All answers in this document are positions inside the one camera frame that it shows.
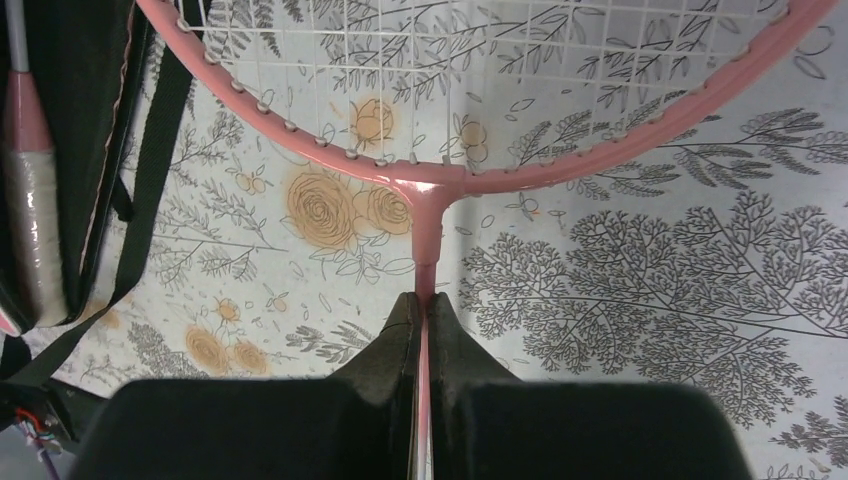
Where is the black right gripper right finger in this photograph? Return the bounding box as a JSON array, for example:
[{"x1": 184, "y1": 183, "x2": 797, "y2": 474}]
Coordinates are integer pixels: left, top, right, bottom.
[{"x1": 427, "y1": 293, "x2": 750, "y2": 479}]

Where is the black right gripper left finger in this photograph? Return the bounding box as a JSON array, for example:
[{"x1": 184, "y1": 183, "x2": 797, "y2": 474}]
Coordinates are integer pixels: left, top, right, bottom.
[{"x1": 69, "y1": 293, "x2": 424, "y2": 479}]

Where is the pink racket white grip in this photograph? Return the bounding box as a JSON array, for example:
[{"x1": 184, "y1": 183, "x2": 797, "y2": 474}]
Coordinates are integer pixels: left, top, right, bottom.
[
  {"x1": 2, "y1": 1, "x2": 68, "y2": 328},
  {"x1": 135, "y1": 0, "x2": 843, "y2": 480}
]

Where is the pink racket bag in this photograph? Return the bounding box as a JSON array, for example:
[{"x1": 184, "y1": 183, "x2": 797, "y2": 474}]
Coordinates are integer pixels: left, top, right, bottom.
[{"x1": 1, "y1": 1, "x2": 149, "y2": 336}]

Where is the floral table mat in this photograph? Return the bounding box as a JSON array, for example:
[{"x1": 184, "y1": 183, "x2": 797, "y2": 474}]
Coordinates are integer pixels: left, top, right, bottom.
[{"x1": 56, "y1": 1, "x2": 847, "y2": 479}]

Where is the black pink bag strap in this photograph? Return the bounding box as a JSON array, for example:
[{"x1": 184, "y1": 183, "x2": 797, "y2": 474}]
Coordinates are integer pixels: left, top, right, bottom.
[{"x1": 0, "y1": 0, "x2": 213, "y2": 389}]

